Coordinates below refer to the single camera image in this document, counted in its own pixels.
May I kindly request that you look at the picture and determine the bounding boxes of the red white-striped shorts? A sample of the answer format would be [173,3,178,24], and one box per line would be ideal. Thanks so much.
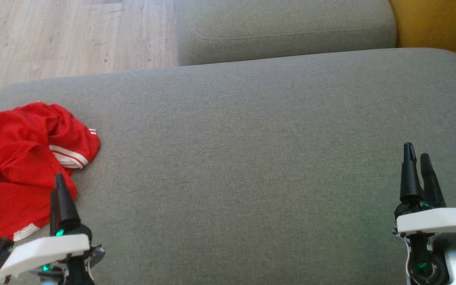
[0,170,79,251]

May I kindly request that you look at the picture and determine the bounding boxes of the yellow sofa back cushion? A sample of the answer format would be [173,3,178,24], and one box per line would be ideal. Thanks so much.
[388,0,456,71]

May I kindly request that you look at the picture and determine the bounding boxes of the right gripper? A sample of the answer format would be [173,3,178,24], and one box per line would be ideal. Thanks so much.
[392,142,456,285]

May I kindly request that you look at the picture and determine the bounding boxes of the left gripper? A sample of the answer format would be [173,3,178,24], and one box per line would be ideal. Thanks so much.
[0,173,106,285]

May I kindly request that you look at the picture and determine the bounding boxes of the red basketball jersey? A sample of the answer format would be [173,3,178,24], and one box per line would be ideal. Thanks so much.
[0,102,101,190]

